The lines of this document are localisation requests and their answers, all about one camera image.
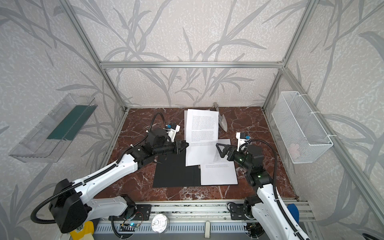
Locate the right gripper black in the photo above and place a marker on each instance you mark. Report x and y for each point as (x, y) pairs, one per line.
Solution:
(229, 152)

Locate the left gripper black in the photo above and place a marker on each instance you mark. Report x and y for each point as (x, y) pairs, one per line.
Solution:
(176, 146)

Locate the black folder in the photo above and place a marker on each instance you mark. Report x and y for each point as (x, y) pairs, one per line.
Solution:
(171, 171)

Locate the printed paper sheet bottom stack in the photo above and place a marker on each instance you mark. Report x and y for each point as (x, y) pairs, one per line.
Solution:
(201, 132)

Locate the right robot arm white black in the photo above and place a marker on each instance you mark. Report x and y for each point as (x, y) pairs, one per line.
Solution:
(267, 207)

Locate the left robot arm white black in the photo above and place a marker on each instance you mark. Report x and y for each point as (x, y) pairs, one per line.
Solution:
(74, 202)

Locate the metal garden trowel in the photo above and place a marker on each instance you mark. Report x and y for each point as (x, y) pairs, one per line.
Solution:
(222, 120)

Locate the pink object in basket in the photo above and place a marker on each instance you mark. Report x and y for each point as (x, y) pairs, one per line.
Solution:
(294, 151)

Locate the round metal can lid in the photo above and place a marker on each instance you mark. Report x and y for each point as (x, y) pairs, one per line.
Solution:
(160, 223)

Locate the yellow black work glove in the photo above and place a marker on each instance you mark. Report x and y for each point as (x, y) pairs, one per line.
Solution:
(84, 232)

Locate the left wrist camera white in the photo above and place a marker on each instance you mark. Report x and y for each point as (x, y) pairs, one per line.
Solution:
(172, 130)

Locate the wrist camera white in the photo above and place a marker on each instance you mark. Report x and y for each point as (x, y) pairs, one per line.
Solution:
(242, 138)
(172, 130)

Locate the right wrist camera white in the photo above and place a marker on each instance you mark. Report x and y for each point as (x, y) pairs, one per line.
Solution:
(242, 138)

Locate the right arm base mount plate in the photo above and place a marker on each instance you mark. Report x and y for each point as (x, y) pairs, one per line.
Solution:
(237, 211)

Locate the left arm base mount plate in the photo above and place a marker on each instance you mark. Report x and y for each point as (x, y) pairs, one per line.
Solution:
(138, 212)

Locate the white wire mesh basket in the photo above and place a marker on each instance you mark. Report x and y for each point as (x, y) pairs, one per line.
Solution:
(297, 123)

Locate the blue shovel wooden handle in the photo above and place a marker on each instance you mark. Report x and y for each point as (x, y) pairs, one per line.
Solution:
(294, 211)

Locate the clear plastic wall tray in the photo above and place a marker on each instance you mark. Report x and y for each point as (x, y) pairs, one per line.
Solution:
(48, 141)

